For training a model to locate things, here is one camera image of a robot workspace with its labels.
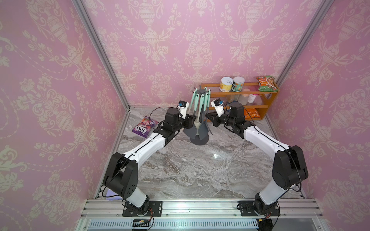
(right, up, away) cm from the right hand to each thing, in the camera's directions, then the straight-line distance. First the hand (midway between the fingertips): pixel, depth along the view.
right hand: (207, 113), depth 84 cm
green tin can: (+19, +18, +3) cm, 26 cm away
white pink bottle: (+33, +11, +14) cm, 37 cm away
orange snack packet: (+39, +2, +27) cm, 48 cm away
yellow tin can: (+12, +18, +3) cm, 22 cm away
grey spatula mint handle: (-2, -9, +4) cm, 11 cm away
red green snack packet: (+38, +19, +5) cm, 43 cm away
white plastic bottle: (+27, +11, +14) cm, 32 cm away
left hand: (-9, -2, -1) cm, 9 cm away
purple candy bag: (-44, -9, +19) cm, 49 cm away
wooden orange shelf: (+37, +9, +19) cm, 42 cm away
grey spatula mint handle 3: (-1, +2, -3) cm, 3 cm away
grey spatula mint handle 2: (-9, -10, +5) cm, 14 cm away
